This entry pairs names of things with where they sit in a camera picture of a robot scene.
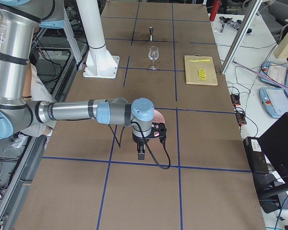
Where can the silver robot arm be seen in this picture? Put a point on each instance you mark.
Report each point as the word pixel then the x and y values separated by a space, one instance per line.
pixel 19 18

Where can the steel jigger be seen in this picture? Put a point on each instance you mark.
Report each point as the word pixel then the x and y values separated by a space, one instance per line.
pixel 151 29

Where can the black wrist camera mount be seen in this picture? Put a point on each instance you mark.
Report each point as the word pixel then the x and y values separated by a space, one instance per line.
pixel 159 131

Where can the teach pendant near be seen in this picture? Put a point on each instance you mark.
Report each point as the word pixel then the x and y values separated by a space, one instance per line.
pixel 275 101

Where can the bamboo cutting board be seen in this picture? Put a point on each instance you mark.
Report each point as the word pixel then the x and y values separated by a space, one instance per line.
pixel 191 71

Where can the yellow plastic knife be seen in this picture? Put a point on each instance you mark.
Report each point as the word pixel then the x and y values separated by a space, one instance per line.
pixel 199 60

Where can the clear wine glass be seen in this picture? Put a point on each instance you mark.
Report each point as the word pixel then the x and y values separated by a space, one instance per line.
pixel 153 55

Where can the teach pendant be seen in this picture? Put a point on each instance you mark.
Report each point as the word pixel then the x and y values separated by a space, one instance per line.
pixel 275 101
pixel 277 72

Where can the lemon slice one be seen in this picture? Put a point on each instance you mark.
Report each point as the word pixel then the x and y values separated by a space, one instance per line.
pixel 201 70

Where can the red bottle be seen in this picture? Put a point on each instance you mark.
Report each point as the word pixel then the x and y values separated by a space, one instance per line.
pixel 214 10

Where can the black monitor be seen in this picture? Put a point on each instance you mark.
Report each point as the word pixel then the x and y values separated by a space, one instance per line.
pixel 274 144

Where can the black box with label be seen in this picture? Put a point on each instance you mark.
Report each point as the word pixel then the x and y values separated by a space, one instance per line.
pixel 255 156

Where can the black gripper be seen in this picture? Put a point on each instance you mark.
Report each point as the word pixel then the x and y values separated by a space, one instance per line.
pixel 139 141

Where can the aluminium frame post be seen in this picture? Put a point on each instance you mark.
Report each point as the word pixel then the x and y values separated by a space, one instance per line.
pixel 247 20

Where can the pink bowl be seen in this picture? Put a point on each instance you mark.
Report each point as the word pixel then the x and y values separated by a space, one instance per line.
pixel 158 118

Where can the lemon slice four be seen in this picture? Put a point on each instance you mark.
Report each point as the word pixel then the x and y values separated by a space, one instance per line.
pixel 203 78

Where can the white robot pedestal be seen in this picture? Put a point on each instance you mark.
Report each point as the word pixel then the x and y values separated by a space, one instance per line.
pixel 99 63

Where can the lemon slice three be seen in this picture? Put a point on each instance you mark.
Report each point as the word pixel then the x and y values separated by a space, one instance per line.
pixel 202 75

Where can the teach pendant far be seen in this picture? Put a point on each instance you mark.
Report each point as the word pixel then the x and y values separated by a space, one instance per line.
pixel 277 72

